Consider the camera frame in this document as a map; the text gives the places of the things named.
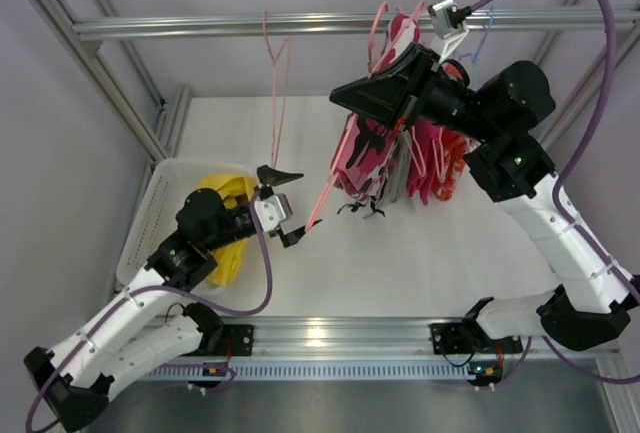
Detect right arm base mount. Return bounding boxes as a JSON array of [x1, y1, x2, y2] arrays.
[[429, 322, 481, 356]]

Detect blue wire hanger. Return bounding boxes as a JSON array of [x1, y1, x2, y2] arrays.
[[452, 5, 497, 89]]

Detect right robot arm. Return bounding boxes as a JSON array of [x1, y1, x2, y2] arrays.
[[329, 43, 639, 351]]

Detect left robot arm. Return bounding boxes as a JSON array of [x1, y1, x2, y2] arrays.
[[24, 165, 306, 432]]

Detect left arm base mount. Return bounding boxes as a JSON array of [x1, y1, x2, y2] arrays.
[[191, 324, 255, 358]]

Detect aluminium hanging rail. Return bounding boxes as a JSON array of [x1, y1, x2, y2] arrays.
[[71, 4, 640, 43]]

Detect slotted cable duct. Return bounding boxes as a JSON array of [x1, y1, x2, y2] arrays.
[[139, 360, 481, 383]]

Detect pink wire hanger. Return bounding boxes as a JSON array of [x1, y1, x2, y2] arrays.
[[262, 11, 292, 168]]

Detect grey trousers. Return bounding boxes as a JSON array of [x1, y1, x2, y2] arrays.
[[381, 133, 411, 204]]

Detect white plastic basket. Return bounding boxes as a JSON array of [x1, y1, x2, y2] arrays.
[[116, 158, 255, 286]]

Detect yellow trousers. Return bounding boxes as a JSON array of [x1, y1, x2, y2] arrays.
[[194, 172, 261, 287]]

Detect aluminium frame post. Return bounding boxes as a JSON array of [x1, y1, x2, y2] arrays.
[[0, 0, 194, 164], [533, 0, 639, 150]]

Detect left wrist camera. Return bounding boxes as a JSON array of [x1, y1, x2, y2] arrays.
[[254, 193, 293, 233]]

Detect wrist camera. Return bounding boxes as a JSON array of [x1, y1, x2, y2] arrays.
[[254, 193, 293, 233], [427, 0, 472, 63]]

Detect magenta trousers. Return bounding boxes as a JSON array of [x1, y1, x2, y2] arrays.
[[406, 119, 444, 205]]

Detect pink patterned trousers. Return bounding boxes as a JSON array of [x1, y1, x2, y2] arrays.
[[332, 12, 421, 219]]

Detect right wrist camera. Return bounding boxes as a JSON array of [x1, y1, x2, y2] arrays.
[[427, 0, 472, 63]]

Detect orange trousers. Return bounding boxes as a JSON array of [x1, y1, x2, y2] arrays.
[[432, 60, 474, 203]]

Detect aluminium front rail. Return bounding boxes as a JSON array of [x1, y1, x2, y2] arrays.
[[139, 316, 616, 360]]

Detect right aluminium frame post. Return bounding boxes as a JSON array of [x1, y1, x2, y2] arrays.
[[533, 0, 639, 150]]

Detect left aluminium frame post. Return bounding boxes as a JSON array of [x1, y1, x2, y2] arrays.
[[0, 0, 194, 164]]

